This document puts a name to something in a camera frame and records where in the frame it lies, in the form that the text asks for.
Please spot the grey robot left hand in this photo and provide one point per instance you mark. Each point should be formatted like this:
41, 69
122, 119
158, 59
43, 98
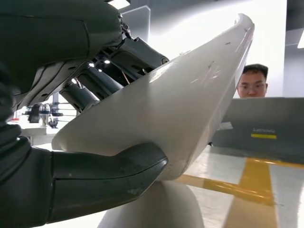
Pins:
47, 37

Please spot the steel workbench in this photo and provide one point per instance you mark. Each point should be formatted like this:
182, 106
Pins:
213, 166

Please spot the black desktop device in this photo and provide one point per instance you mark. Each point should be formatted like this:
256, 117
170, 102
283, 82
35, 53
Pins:
34, 113

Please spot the white cluttered table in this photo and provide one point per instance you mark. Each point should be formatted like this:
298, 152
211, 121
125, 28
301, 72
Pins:
35, 130

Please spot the person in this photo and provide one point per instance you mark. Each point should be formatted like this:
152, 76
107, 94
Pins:
253, 85

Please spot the grey laptop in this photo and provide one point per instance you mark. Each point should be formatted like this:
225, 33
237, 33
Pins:
261, 116

